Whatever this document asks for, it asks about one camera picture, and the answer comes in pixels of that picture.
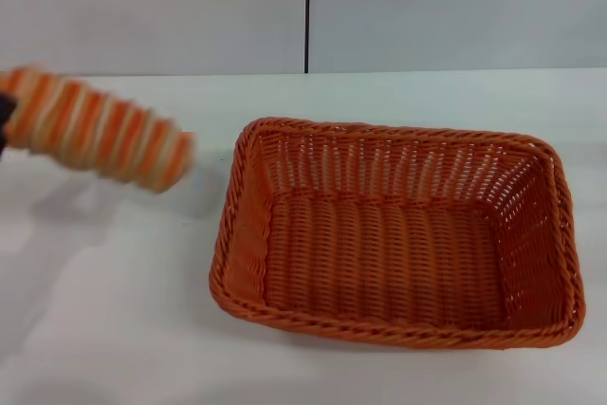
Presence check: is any orange white striped bread roll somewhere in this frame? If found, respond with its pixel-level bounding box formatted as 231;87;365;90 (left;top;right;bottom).
0;63;198;195

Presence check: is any black wall panel seam strip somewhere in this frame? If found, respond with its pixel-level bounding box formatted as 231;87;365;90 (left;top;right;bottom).
303;0;312;75

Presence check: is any orange woven plastic basket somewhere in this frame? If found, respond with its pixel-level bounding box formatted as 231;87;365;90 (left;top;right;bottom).
208;115;587;353

